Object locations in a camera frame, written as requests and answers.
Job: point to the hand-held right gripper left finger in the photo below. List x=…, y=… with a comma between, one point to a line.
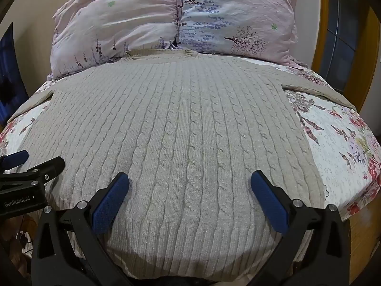
x=110, y=204

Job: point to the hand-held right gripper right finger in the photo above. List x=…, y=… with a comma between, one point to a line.
x=269, y=204

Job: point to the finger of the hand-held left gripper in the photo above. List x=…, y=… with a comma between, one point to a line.
x=16, y=157
x=44, y=168

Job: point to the dark blue curtain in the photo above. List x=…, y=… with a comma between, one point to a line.
x=10, y=74

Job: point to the floral bed sheet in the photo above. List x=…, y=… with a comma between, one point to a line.
x=336, y=155

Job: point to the pink floral pillow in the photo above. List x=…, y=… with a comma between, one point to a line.
x=238, y=15
x=119, y=20

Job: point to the wooden framed window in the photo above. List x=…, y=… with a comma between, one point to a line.
x=323, y=20

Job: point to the wooden bed frame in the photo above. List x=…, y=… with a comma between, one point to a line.
x=364, y=238

